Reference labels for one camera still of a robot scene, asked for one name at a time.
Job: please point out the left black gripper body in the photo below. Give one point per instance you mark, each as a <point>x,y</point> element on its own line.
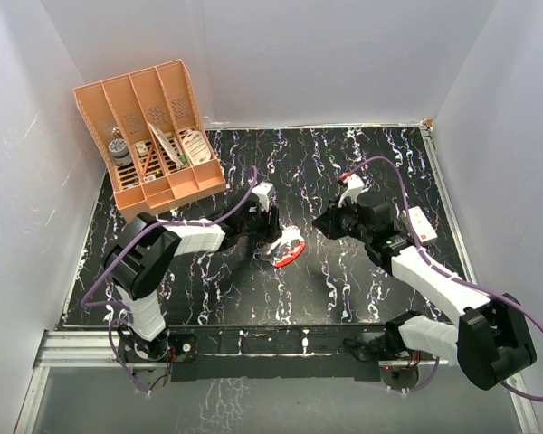
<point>261,228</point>

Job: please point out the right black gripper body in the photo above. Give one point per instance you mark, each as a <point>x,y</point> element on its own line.
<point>345,221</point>

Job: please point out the steel key holder red handle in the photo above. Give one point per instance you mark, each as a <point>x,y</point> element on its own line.
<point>292,246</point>

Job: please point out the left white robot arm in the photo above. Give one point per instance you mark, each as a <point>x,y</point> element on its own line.
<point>139,260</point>

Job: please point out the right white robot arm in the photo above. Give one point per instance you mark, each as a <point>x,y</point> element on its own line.
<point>487,338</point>

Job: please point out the white box red label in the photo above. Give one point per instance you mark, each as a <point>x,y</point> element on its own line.
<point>423,228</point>

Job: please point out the white labelled packet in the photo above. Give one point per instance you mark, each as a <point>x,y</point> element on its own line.
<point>196,147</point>

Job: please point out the white paper card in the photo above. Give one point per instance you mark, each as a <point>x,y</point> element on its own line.
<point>166,145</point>

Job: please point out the red pencil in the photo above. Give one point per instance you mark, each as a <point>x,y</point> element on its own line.
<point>147,161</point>

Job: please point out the small white eraser block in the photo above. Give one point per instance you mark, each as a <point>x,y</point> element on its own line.
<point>141,148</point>

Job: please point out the peach desk organizer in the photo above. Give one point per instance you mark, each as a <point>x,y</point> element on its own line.
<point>121,107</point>

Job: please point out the small grey jar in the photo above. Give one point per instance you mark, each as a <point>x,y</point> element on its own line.
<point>119,152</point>

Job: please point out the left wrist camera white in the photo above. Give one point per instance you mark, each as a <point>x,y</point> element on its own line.
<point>265,193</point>

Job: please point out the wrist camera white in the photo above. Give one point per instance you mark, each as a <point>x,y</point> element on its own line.
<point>353,186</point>
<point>265,193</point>

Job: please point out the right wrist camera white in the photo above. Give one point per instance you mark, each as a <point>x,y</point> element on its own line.
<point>353,186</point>

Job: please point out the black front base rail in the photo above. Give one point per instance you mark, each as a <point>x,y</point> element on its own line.
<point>207,352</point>

